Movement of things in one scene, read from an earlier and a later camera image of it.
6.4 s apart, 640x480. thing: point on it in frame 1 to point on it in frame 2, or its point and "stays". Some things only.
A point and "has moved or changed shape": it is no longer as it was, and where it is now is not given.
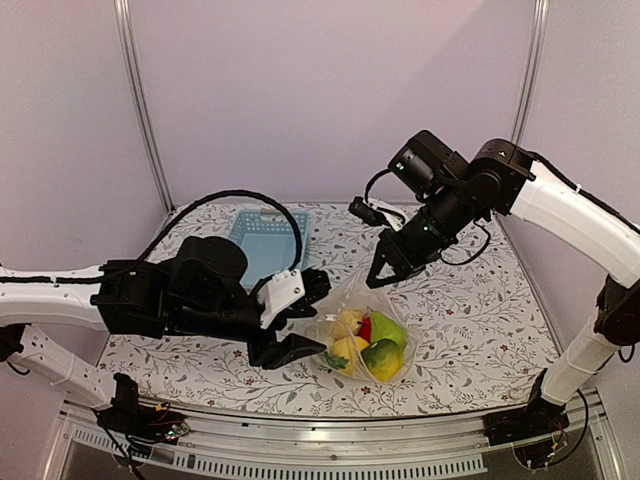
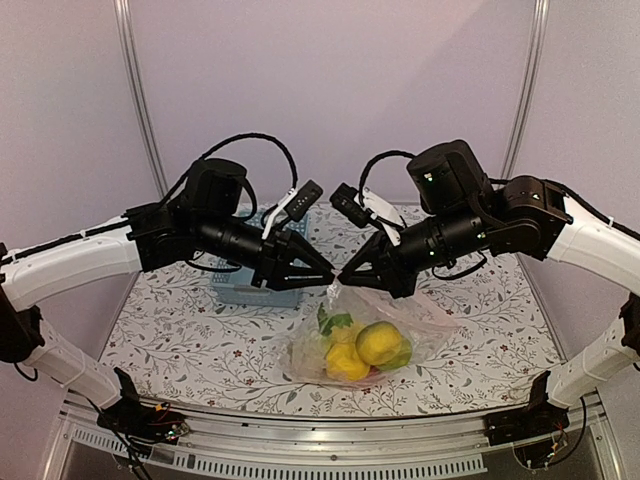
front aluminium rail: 449,446 stays
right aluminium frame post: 534,75 stays
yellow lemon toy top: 346,324 to 378,342
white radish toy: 336,361 to 327,323
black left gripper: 278,354 to 271,267
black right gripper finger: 383,254 to 367,265
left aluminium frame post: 123,18 stays
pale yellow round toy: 384,358 to 347,334
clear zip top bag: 363,334 has moved or changed shape
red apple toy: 365,329 to 372,371
